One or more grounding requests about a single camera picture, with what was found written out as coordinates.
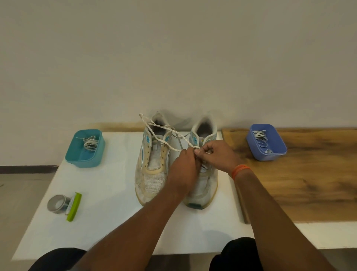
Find grey tape roll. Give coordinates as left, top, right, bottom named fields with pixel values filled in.
left=46, top=194, right=72, bottom=214

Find black trousers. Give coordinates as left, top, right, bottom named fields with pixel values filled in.
left=28, top=237, right=264, bottom=271

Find green utility cutter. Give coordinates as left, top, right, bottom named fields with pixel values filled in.
left=66, top=192, right=83, bottom=223

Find person's left forearm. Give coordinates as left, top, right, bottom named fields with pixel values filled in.
left=74, top=187, right=187, bottom=271

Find person's left hand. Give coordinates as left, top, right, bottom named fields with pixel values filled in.
left=166, top=148, right=200, bottom=196

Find orange thread wristband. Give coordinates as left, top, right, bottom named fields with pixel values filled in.
left=231, top=164, right=251, bottom=181

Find blue plastic container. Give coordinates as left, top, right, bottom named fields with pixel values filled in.
left=246, top=124, right=288, bottom=162

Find worn white sneaker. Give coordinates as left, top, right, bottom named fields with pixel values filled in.
left=183, top=117, right=219, bottom=210
left=134, top=111, right=172, bottom=207

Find person's right hand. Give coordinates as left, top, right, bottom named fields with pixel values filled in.
left=194, top=140, right=243, bottom=176

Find teal plastic container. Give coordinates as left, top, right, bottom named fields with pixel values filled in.
left=65, top=129, right=106, bottom=169

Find person's right forearm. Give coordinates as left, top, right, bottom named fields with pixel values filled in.
left=234, top=170, right=337, bottom=271

